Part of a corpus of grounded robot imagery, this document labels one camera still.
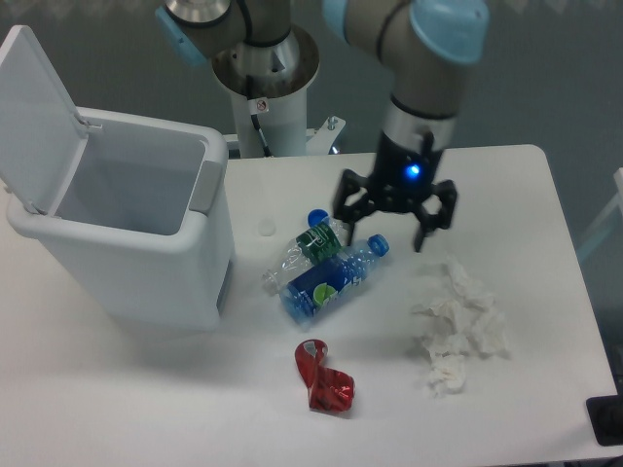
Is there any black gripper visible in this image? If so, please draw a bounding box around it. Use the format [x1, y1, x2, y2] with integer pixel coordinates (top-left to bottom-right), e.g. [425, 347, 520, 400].
[332, 130, 458, 252]

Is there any white plastic trash can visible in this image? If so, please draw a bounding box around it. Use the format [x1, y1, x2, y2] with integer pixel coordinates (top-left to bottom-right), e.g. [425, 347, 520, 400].
[1, 25, 235, 331]

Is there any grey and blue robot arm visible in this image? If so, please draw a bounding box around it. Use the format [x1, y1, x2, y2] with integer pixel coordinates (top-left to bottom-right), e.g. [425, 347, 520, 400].
[156, 1, 490, 248]

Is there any crushed red soda can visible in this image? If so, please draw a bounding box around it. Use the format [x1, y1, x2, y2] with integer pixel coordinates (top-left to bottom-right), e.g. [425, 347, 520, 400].
[294, 339, 355, 413]

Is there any clear bottle green label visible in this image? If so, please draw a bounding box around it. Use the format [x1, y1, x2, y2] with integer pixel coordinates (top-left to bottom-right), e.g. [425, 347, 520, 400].
[262, 217, 349, 295]

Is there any blue labelled plastic bottle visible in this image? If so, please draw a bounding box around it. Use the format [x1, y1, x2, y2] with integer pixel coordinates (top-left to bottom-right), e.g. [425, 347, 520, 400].
[278, 233, 390, 325]

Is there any white table hole plug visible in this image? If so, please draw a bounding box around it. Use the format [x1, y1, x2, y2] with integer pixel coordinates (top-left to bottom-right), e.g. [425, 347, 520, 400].
[257, 218, 276, 237]

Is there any crumpled white tissue paper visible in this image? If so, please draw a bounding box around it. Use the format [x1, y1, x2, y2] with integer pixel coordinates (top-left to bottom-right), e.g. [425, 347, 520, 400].
[411, 256, 510, 398]

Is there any black device at table edge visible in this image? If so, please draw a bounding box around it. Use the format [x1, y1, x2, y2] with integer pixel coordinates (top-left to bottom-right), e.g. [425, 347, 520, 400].
[586, 395, 622, 447]

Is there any white bracket with bolt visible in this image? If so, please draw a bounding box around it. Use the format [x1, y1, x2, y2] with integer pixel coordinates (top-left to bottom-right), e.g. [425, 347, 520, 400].
[306, 116, 347, 156]

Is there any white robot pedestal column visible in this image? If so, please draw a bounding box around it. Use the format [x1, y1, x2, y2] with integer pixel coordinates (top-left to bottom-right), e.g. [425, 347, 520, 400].
[230, 89, 307, 159]

